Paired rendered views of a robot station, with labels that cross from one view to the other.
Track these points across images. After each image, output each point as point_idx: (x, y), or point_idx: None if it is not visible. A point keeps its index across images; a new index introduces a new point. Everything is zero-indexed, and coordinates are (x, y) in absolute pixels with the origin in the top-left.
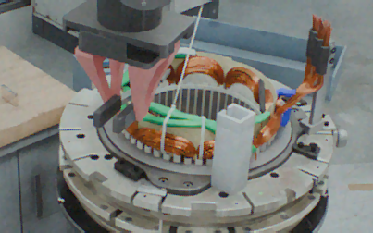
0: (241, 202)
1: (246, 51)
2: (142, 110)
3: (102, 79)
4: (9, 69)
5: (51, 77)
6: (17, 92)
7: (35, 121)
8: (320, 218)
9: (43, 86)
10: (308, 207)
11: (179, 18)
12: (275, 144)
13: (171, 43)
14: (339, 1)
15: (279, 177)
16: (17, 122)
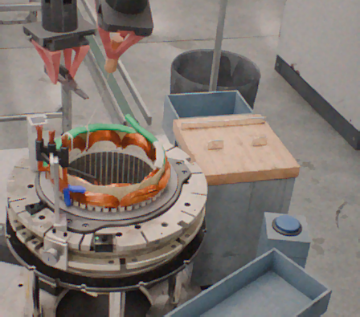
0: (21, 164)
1: None
2: (48, 74)
3: (63, 52)
4: (259, 159)
5: (239, 171)
6: (225, 154)
7: (190, 154)
8: (15, 250)
9: (227, 164)
10: (9, 216)
11: (46, 34)
12: (52, 193)
13: (25, 28)
14: None
15: (26, 187)
16: (188, 144)
